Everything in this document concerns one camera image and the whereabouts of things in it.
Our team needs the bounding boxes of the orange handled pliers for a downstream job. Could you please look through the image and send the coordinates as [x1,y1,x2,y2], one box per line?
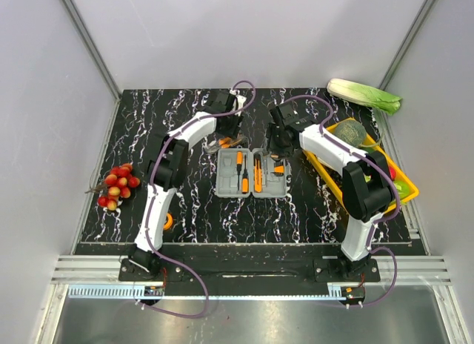
[204,134,247,154]

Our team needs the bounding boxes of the grey plastic tool case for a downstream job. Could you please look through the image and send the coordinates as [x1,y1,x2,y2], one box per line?
[216,148,290,199]

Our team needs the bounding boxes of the short orange screwdriver handle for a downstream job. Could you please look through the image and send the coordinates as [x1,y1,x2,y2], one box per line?
[241,168,249,194]

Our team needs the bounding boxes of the orange tape measure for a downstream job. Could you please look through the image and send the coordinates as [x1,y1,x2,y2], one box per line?
[164,213,173,231]

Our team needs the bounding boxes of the orange utility knife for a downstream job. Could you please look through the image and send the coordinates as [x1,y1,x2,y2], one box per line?
[254,153,263,193]

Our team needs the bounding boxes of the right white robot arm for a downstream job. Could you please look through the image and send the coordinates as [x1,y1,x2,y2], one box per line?
[267,102,400,282]

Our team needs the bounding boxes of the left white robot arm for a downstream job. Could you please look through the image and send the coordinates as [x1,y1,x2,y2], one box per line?
[128,89,246,281]

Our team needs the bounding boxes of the hex key set orange holder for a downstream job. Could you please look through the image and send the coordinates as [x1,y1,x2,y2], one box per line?
[273,165,285,176]

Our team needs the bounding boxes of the toy cantaloupe melon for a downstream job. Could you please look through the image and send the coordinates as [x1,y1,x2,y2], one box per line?
[333,119,367,148]

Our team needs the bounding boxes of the toy napa cabbage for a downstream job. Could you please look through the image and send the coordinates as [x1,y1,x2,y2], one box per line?
[327,79,401,115]

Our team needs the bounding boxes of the toy red apple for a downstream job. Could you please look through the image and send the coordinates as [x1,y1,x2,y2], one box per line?
[389,166,396,180]

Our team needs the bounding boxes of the toy lychee bunch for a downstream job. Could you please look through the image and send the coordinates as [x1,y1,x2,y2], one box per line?
[85,163,141,212]

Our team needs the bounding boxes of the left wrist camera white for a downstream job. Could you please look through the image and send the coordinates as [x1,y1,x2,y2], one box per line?
[233,95,247,110]

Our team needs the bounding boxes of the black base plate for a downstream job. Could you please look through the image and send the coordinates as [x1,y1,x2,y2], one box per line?
[118,244,381,282]

